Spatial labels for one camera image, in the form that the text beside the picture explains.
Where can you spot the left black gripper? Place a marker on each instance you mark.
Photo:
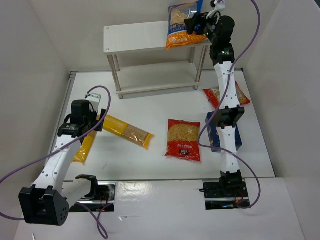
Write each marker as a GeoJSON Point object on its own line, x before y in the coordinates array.
{"type": "Point", "coordinates": [100, 120]}

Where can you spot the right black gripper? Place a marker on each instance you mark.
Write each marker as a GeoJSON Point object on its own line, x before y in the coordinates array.
{"type": "Point", "coordinates": [198, 23]}

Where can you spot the blue orange pasta bag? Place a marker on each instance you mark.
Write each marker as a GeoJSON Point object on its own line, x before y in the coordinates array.
{"type": "Point", "coordinates": [177, 34]}

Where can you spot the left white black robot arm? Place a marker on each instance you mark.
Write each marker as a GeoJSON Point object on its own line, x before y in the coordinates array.
{"type": "Point", "coordinates": [47, 202]}

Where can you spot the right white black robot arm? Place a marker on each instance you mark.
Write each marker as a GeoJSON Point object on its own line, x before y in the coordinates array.
{"type": "Point", "coordinates": [218, 29]}

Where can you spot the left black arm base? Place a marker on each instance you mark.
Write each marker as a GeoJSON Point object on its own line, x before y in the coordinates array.
{"type": "Point", "coordinates": [100, 197]}

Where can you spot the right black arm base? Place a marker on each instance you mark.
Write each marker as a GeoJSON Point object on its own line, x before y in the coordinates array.
{"type": "Point", "coordinates": [215, 198]}

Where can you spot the white two-tier shelf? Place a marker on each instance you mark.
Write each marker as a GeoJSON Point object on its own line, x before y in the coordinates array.
{"type": "Point", "coordinates": [145, 37]}

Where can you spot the yellow Pastatime spaghetti pack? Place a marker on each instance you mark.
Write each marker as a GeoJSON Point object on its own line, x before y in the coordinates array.
{"type": "Point", "coordinates": [127, 131]}

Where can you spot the yellow spaghetti pack with label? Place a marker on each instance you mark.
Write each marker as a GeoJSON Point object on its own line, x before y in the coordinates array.
{"type": "Point", "coordinates": [84, 150]}

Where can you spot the red fusilli bag back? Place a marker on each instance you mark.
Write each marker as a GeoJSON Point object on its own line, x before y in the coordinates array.
{"type": "Point", "coordinates": [213, 95]}

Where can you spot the red fusilli bag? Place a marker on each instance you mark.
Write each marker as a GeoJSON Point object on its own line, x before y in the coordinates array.
{"type": "Point", "coordinates": [213, 95]}
{"type": "Point", "coordinates": [182, 140]}

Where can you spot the red fusilli bag front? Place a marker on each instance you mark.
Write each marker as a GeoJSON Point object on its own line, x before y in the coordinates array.
{"type": "Point", "coordinates": [182, 140]}

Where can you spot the blue Barilla rigatoni box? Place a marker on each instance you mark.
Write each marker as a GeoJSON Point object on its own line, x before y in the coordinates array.
{"type": "Point", "coordinates": [214, 138]}

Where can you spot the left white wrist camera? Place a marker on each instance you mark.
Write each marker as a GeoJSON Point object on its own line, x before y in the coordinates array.
{"type": "Point", "coordinates": [94, 99]}

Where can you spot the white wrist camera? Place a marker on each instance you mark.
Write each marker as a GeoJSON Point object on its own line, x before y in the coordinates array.
{"type": "Point", "coordinates": [94, 99]}
{"type": "Point", "coordinates": [217, 6]}

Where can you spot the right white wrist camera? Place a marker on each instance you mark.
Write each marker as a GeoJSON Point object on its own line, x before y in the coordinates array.
{"type": "Point", "coordinates": [217, 6]}

